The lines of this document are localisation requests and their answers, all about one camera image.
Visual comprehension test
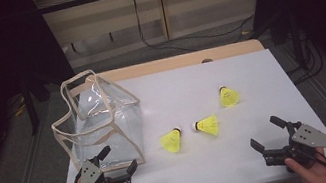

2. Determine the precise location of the yellow shuttlecock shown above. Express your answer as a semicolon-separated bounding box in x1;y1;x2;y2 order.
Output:
189;114;222;141
158;126;186;156
217;82;243;110

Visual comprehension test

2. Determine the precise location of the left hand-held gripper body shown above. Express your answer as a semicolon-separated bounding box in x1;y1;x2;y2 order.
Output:
71;150;133;183

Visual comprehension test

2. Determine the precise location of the black metal stand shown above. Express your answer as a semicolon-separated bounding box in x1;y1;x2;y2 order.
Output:
17;71;57;137

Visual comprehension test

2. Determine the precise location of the transparent bag with beige trim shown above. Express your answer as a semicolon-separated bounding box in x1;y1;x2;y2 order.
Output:
42;61;152;180

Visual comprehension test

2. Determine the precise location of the bundle of black cables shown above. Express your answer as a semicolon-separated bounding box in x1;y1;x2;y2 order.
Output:
279;27;326;88

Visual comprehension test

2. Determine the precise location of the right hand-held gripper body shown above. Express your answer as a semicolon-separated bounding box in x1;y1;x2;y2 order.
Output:
257;114;326;179

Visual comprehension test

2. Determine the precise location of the beige wooden cabinet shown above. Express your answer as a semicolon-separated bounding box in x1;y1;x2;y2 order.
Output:
32;0;277;74

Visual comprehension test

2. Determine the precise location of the person's right hand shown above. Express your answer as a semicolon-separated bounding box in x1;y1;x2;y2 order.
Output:
283;146;326;183

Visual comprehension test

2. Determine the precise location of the table cable grommet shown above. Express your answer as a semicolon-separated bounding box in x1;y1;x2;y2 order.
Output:
200;56;215;64

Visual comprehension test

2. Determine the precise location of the long black floor cable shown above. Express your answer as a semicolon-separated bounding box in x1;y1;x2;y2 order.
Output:
132;0;260;61

